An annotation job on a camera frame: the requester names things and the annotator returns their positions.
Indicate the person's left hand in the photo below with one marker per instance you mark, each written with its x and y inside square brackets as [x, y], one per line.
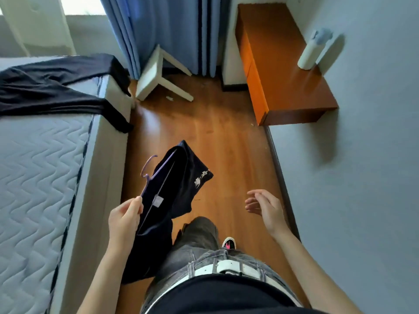
[124, 225]

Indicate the person's right hand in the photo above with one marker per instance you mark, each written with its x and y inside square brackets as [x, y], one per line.
[271, 212]

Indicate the bed with white quilted mattress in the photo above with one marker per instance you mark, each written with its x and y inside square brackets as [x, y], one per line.
[32, 160]

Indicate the black long pants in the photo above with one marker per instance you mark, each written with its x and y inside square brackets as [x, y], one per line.
[49, 91]

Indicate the person's left forearm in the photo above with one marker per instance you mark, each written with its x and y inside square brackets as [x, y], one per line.
[101, 284]

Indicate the person's right forearm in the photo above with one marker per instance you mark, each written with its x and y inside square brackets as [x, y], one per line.
[311, 274]

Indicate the person's right black shoe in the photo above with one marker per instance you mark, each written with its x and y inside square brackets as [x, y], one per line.
[229, 242]

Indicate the person's white belt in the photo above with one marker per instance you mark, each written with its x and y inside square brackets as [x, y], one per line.
[229, 267]

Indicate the person's grey trousers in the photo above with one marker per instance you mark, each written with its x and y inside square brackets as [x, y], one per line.
[196, 241]

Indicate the person's black top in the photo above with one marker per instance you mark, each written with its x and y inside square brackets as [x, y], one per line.
[229, 300]

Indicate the white stool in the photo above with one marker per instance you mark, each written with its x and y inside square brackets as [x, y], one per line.
[150, 71]

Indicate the white spray bottle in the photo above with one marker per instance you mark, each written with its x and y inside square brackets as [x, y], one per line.
[311, 53]

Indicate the blue curtain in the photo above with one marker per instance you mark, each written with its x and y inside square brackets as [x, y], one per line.
[163, 29]

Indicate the orange wooden wall shelf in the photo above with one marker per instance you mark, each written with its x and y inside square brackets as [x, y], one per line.
[278, 62]

